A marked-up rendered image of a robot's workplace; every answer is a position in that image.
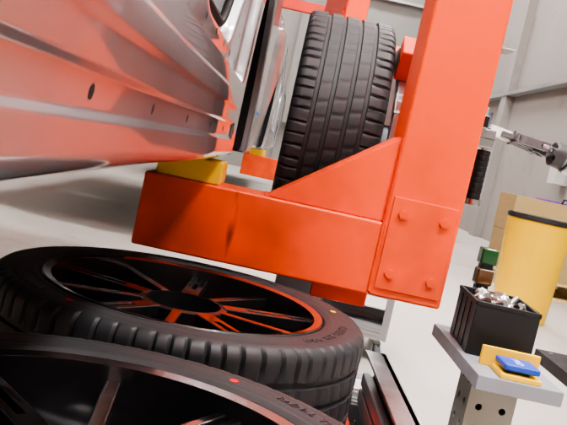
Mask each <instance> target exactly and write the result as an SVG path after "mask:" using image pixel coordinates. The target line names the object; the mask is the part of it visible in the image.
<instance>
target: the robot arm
mask: <svg viewBox="0 0 567 425"><path fill-rule="evenodd" d="M489 128H491V130H495V131H496V136H495V137H497V138H498V139H501V140H503V141H506V142H507V144H511V145H513V146H515V147H517V148H520V149H522V150H524V151H526V152H528V153H530V154H536V155H537V156H538V157H542V156H543V157H545V158H546V165H548V166H550V167H553V168H555V169H558V172H559V173H561V174H564V175H567V145H565V144H563V143H560V142H556V143H554V144H553V145H552V146H551V143H546V142H543V141H540V140H537V139H535V138H532V137H528V136H525V135H522V134H520V133H517V134H516V132H517V131H514V133H513V132H511V131H508V130H505V129H504V128H501V127H499V126H495V125H493V124H491V125H490V126H489Z"/></svg>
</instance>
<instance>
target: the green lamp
mask: <svg viewBox="0 0 567 425"><path fill-rule="evenodd" d="M499 253H500V252H499V251H498V250H496V249H493V248H489V247H485V246H480V248H479V252H478V258H477V261H478V262H479V263H481V264H484V265H488V266H496V264H497V260H498V257H499Z"/></svg>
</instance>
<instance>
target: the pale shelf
mask: <svg viewBox="0 0 567 425"><path fill-rule="evenodd" d="M450 329H451V327H450V326H447V325H440V324H436V323H435V324H434V327H433V331H432V335H433V337H434V338H435V339H436V341H437V342H438V343H439V344H440V345H441V346H442V348H443V349H444V350H445V352H446V353H447V354H448V355H449V357H450V358H451V359H452V361H453V362H454V363H455V365H456V366H457V367H458V368H459V369H460V370H461V371H462V373H463V374H464V375H465V377H466V378H467V379H468V381H469V382H470V383H471V385H472V386H473V387H474V389H476V390H482V391H487V392H490V393H495V394H499V395H506V396H510V397H514V398H518V399H522V400H526V401H533V402H537V403H542V404H545V405H550V406H556V407H561V405H562V401H563V398H564V392H563V391H561V390H560V389H559V388H558V387H557V386H556V385H554V384H553V383H552V382H551V381H550V380H549V379H547V378H546V377H545V376H544V375H543V374H542V373H541V374H540V376H539V377H537V376H536V377H537V378H538V379H539V380H540V381H541V382H542V386H541V387H539V386H535V385H528V384H523V383H519V382H515V381H511V380H508V379H501V378H500V377H499V376H498V375H497V374H496V373H495V372H494V371H493V370H492V369H491V368H490V366H488V365H484V364H480V363H479V362H478V360H479V356H476V355H472V354H468V353H465V352H464V351H463V350H462V348H461V347H460V345H459V344H458V342H457V341H456V339H455V338H454V336H453V335H452V334H451V333H450Z"/></svg>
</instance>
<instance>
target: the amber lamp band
mask: <svg viewBox="0 0 567 425"><path fill-rule="evenodd" d="M493 277H494V271H491V270H488V269H483V268H480V267H479V266H475V269H474V273H473V276H472V281H473V282H475V283H476V284H479V285H484V286H487V287H490V286H491V284H492V281H493Z"/></svg>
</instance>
